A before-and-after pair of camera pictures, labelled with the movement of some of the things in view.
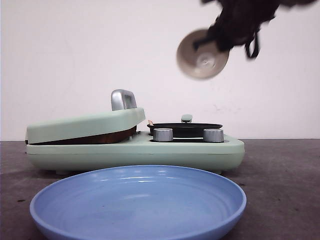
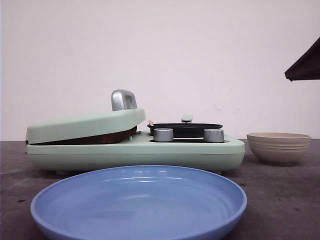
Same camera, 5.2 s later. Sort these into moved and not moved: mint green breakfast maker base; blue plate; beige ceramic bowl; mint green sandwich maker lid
Moved: beige ceramic bowl
Not moved: blue plate; mint green sandwich maker lid; mint green breakfast maker base
